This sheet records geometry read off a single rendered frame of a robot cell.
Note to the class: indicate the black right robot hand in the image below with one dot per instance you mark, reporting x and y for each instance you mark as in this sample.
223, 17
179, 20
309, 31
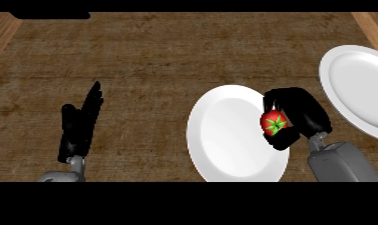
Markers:
305, 109

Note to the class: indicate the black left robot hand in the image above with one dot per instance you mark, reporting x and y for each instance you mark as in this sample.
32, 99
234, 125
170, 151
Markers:
76, 125

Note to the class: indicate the red tomato with green stem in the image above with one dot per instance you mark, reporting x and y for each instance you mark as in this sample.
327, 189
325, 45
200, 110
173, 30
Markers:
274, 122

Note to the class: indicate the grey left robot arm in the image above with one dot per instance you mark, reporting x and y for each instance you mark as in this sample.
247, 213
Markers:
67, 172

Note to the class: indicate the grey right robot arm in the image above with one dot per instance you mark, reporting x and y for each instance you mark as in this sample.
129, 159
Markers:
337, 162

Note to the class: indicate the white round plate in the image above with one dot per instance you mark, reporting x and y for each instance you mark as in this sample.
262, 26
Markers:
356, 82
231, 135

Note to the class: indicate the black flat appliance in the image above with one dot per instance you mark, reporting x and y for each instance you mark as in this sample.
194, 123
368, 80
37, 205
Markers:
49, 15

